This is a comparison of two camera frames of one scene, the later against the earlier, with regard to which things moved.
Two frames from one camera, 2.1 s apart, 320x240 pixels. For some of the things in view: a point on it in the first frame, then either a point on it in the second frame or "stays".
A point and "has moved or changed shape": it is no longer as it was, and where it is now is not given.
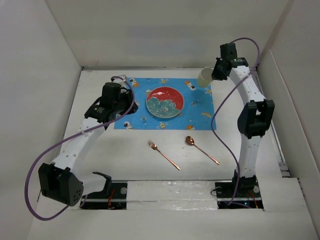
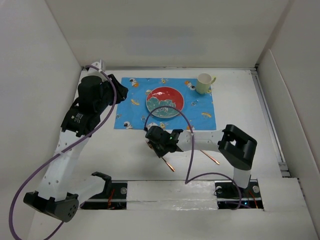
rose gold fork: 153,145 has moved or changed shape
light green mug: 205,77 has moved or changed shape
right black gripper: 217,76 -> 160,153
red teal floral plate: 164,102 stays
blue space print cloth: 197,114 stays
